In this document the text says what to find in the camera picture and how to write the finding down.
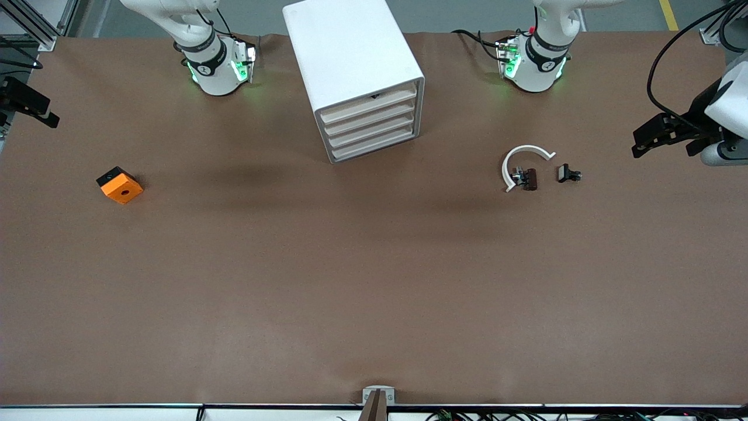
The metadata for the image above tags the cream drawer with handle notch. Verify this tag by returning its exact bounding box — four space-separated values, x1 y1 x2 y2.
318 83 419 125

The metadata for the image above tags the brown table cover sheet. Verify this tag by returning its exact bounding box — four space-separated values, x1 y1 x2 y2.
0 30 748 407

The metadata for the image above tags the black cable bundle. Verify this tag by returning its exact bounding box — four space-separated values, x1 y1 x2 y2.
427 409 748 421

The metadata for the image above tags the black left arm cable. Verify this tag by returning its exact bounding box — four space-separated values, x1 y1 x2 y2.
646 0 748 118

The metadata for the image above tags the white curved plastic part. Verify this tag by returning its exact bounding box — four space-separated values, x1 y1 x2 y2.
501 144 556 193

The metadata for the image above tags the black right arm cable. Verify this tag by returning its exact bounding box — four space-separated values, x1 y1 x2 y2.
0 34 44 71

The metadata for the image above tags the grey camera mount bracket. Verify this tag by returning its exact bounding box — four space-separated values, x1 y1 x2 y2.
362 386 396 405

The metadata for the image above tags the small brown electrical component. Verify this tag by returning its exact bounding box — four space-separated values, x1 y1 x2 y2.
512 167 538 192

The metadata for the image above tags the aluminium frame profile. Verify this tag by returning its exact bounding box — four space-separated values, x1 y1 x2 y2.
699 23 728 46
0 0 79 52

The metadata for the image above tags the white table edge rail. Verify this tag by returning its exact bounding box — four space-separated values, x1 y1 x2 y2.
0 403 748 421

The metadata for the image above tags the white drawer cabinet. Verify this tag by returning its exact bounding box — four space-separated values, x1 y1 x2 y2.
282 0 426 164

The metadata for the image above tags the cream plastic drawer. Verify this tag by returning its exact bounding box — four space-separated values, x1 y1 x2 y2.
321 97 420 137
325 111 420 150
328 125 421 163

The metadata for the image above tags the black arm base cable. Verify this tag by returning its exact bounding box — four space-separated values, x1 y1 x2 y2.
451 28 509 62

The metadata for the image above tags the orange block with black side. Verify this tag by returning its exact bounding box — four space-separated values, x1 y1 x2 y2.
96 166 144 205

